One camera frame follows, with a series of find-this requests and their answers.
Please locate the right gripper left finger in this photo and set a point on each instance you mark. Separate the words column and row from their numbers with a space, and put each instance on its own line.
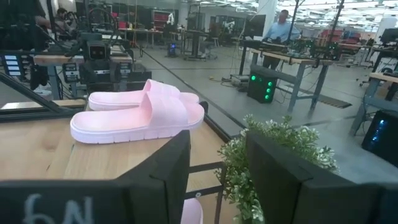
column 164, row 186

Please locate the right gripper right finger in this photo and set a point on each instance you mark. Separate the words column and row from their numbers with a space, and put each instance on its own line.
column 286, row 196

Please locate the pink slide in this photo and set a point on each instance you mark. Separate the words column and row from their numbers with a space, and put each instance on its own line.
column 124, row 98
column 191, row 213
column 133, row 121

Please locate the black bench robot arm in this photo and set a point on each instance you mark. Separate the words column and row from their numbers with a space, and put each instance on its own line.
column 314, row 48

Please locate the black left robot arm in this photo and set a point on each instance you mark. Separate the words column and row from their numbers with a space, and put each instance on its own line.
column 140, row 77

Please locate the person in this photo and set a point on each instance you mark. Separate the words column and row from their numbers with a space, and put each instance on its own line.
column 62, row 18
column 40, row 46
column 281, row 31

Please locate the artificial potted plant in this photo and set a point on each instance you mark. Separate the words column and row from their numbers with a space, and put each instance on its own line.
column 280, row 127

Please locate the black computer tower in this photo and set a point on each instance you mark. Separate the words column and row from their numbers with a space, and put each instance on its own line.
column 382, row 140
column 172, row 49

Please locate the computer tower green lights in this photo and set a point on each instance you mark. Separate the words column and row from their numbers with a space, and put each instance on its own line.
column 261, row 88

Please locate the wooden workbench grey legs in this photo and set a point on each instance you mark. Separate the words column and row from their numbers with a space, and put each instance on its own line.
column 292, row 59

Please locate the black monitor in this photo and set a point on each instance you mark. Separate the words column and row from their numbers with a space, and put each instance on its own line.
column 255, row 26

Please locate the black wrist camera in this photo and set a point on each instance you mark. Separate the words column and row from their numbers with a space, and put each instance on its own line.
column 98, row 50

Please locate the wooden shelf black frame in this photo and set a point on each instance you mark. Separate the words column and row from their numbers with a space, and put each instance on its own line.
column 46, row 149

